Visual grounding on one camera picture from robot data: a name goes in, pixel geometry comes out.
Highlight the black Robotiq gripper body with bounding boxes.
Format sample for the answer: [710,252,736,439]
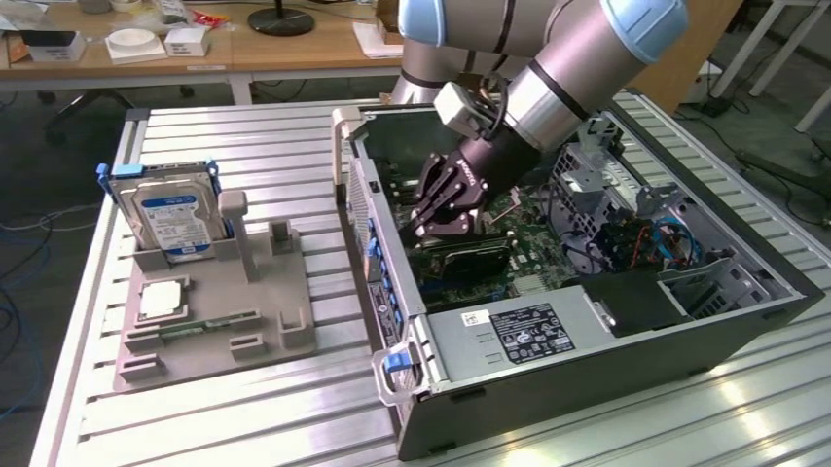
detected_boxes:
[454,137,542,199]

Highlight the black graphics card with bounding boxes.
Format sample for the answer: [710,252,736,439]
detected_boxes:
[415,233,518,286]

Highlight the green motherboard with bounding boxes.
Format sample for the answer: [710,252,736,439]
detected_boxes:
[375,162,586,315]

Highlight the metal disk bay cage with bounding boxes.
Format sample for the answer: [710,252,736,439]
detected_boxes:
[551,143,652,244]

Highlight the grey power supply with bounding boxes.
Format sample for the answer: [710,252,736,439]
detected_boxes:
[425,285,615,383]

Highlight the white papers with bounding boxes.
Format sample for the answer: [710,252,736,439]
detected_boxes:
[354,21,409,59]

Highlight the black fan shroud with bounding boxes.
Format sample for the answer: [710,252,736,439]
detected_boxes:
[581,269,694,340]

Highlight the wooden cabinet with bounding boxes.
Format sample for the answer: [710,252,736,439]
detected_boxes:
[626,0,746,113]

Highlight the brown cardboard box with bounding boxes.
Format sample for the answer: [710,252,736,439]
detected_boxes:
[375,0,402,33]

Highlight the black open PC case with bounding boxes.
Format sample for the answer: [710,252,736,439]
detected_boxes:
[330,94,828,462]

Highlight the black round lamp base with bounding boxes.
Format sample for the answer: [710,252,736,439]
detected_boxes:
[247,0,318,37]

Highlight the grey parts rack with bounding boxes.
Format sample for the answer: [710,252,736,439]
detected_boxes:
[114,190,319,393]

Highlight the hard disk in blue caddy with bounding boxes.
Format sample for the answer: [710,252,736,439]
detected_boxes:
[95,158,226,267]

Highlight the black floor stand base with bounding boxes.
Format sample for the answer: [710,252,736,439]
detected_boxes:
[737,140,831,196]

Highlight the green RAM stick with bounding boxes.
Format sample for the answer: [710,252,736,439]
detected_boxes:
[155,313,242,340]

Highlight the silver CPU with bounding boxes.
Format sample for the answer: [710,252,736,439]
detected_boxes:
[139,281,185,320]

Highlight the white labelled box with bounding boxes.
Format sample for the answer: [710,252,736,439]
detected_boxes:
[165,26,214,57]

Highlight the wooden desk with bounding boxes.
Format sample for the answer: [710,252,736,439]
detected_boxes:
[0,0,586,93]

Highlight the white round holder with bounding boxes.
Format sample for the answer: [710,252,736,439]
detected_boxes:
[103,27,170,64]

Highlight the black chair base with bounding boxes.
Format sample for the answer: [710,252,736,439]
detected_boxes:
[38,87,197,145]

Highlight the white box with black top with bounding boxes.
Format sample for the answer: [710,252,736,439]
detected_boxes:
[19,29,86,62]

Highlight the black camera cable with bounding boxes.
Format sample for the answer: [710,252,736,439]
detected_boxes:
[483,72,515,142]

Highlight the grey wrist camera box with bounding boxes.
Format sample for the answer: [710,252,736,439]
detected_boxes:
[433,81,506,142]

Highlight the blue wire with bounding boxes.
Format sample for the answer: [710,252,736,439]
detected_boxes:
[653,216,708,269]

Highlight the white table frame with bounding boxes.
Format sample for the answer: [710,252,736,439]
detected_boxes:
[710,0,831,132]

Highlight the blue floor cable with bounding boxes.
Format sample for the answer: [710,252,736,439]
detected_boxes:
[0,228,54,424]

